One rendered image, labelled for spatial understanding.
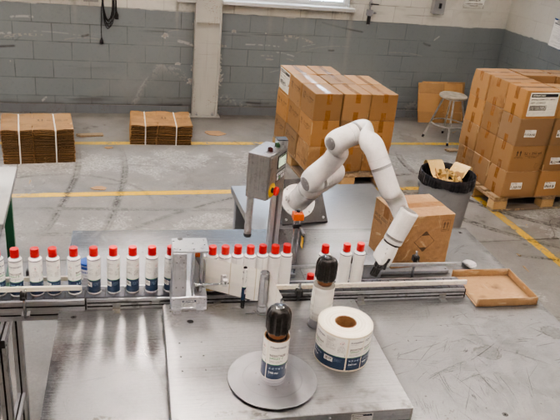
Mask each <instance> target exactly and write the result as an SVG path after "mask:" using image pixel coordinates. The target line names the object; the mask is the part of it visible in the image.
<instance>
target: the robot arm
mask: <svg viewBox="0 0 560 420"><path fill-rule="evenodd" d="M324 142H325V146H326V148H327V151H326V152H325V153H324V154H323V155H322V156H321V157H320V158H319V159H318V160H317V161H316V162H314V163H313V164H312V165H311V166H309V167H308V168H307V169H306V170H305V171H304V172H303V173H302V176H301V182H300V183H299V184H292V185H289V186H288V187H286V188H285V189H284V190H283V195H282V207H283V209H284V210H285V211H286V212H287V213H288V214H289V215H291V216H292V212H293V211H295V210H297V209H301V210H302V212H303V213H304V217H306V216H307V215H309V214H310V213H311V212H312V210H313V208H314V204H315V201H314V200H315V199H316V198H317V197H319V196H320V195H321V194H322V193H325V192H326V191H327V190H329V189H330V188H332V187H334V186H335V185H337V184H338V183H340V182H341V181H342V180H343V177H344V175H345V168H344V166H343V164H344V162H345V161H346V160H347V158H348V154H349V151H348V149H349V148H351V147H353V146H355V145H358V144H359V145H360V148H361V149H362V151H363V152H364V154H365V156H366V158H367V162H368V164H369V167H370V169H371V172H372V175H373V178H374V180H375V183H376V185H377V189H378V191H379V193H380V195H381V197H382V198H383V199H384V200H385V201H386V203H387V205H388V206H389V209H390V211H391V213H392V216H393V220H392V223H391V225H390V226H389V228H388V230H387V232H386V233H385V235H384V239H383V240H382V241H381V242H380V243H379V244H378V246H377V248H376V250H375V251H374V253H373V256H374V258H375V263H374V266H373V268H372V270H371V272H370V274H371V276H374V277H377V276H378V274H379V273H380V271H381V270H385V269H386V268H388V267H389V266H390V265H391V263H392V261H393V259H394V257H395V255H396V253H397V251H398V248H399V247H401V246H402V244H403V242H404V240H405V238H406V237H407V235H408V233H409V232H410V230H411V228H412V226H413V224H414V223H415V221H416V220H417V218H418V215H417V213H416V212H414V211H413V210H412V209H410V208H409V207H408V203H407V201H406V198H405V196H404V194H403V192H402V190H401V189H400V187H399V185H398V180H397V178H396V175H395V172H394V170H393V165H392V164H391V161H390V158H389V156H388V152H387V149H386V147H385V144H384V142H383V140H382V139H381V138H380V137H379V136H378V135H377V134H376V133H375V132H374V129H373V125H372V123H371V122H370V121H368V120H367V119H359V120H356V121H354V122H350V123H349V124H346V125H344V126H341V127H338V128H336V129H334V130H332V131H331V132H330V133H329V134H328V135H327V136H326V137H325V141H324ZM381 265H382V266H381Z"/></svg>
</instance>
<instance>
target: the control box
mask: <svg viewBox="0 0 560 420"><path fill-rule="evenodd" d="M274 146H275V143H274V142H264V143H262V144H261V145H259V146H258V147H256V148H254V149H253V150H252V151H250V152H249V153H248V162H247V183H246V194H245V196H247V197H250V198H256V199H259V200H263V201H267V200H268V199H269V198H271V197H272V196H273V193H271V189H272V188H275V187H279V191H280V190H281V189H282V188H283V184H284V176H285V174H284V176H283V177H282V178H280V179H279V180H278V181H276V176H277V172H279V171H280V170H281V169H283V168H284V167H286V164H284V165H283V166H282V167H280V168H279V169H278V156H280V155H281V154H283V153H284V152H286V151H288V148H287V147H286V146H283V145H282V146H280V148H275V147H274ZM268 147H272V148H273V153H267V150H268Z"/></svg>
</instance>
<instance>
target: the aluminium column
mask: <svg viewBox="0 0 560 420"><path fill-rule="evenodd" d="M275 142H279V143H280V146H282V145H283V146H286V148H287V147H288V139H287V137H276V140H275ZM276 201H277V214H276V224H275V232H274V239H273V229H274V220H275V210H276ZM282 202H283V188H282V189H281V190H280V191H279V194H278V195H277V196H274V195H273V196H272V197H271V198H270V202H269V211H268V220H267V236H266V244H267V253H268V254H269V253H270V252H271V249H272V242H273V244H274V243H276V244H278V234H279V227H280V218H281V210H282Z"/></svg>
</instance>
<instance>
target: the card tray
mask: <svg viewBox="0 0 560 420"><path fill-rule="evenodd" d="M452 277H456V278H458V279H459V280H462V279H467V284H463V285H464V286H465V288H466V289H467V290H466V293H465V294H466V295H467V296H468V298H469V299H470V300H471V301H472V303H473V304H474V305H475V306H476V307H495V306H517V305H537V302H538V296H537V295H536V294H535V293H534V292H533V291H532V290H531V289H530V288H529V287H528V286H527V285H526V284H525V283H524V282H523V281H522V280H521V279H520V278H519V277H518V276H517V275H516V274H515V273H514V272H513V271H512V270H511V269H510V268H494V269H457V270H452Z"/></svg>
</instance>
